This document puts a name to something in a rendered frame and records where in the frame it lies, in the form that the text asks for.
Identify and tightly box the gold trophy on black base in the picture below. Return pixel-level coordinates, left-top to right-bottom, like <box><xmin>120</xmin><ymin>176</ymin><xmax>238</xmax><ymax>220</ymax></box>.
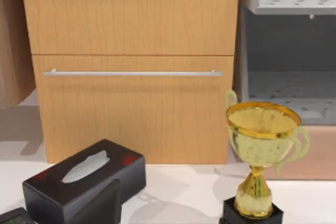
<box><xmin>219</xmin><ymin>89</ymin><xmax>311</xmax><ymax>224</ymax></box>

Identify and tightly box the long metal handle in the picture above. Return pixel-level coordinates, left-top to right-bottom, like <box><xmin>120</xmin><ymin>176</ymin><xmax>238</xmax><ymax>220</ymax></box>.
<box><xmin>43</xmin><ymin>69</ymin><xmax>223</xmax><ymax>77</ymax></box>

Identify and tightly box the brown wooden cupboard side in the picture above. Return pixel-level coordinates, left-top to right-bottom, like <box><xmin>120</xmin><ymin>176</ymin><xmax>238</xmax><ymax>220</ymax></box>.
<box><xmin>0</xmin><ymin>0</ymin><xmax>37</xmax><ymax>110</ymax></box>

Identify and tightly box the black device with green screen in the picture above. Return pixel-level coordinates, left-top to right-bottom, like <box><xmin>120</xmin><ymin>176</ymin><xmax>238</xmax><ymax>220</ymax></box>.
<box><xmin>0</xmin><ymin>207</ymin><xmax>35</xmax><ymax>224</ymax></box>

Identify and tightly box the wooden drawer front with handle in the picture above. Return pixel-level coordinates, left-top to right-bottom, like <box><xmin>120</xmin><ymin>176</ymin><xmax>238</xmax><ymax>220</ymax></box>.
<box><xmin>31</xmin><ymin>54</ymin><xmax>235</xmax><ymax>165</ymax></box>

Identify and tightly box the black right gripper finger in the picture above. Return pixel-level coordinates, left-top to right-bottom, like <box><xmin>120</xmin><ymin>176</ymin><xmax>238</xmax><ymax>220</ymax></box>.
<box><xmin>68</xmin><ymin>178</ymin><xmax>122</xmax><ymax>224</ymax></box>

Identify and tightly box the black tissue box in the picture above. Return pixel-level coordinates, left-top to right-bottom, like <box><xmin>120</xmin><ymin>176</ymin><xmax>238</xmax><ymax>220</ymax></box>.
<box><xmin>22</xmin><ymin>138</ymin><xmax>146</xmax><ymax>224</ymax></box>

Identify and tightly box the pale wooden drawer front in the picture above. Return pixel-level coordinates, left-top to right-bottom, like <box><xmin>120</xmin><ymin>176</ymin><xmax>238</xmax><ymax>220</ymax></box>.
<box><xmin>262</xmin><ymin>125</ymin><xmax>336</xmax><ymax>180</ymax></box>

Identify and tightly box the plain wooden drawer front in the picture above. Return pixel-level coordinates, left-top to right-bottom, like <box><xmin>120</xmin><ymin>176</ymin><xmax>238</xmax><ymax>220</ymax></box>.
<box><xmin>19</xmin><ymin>0</ymin><xmax>240</xmax><ymax>57</ymax></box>

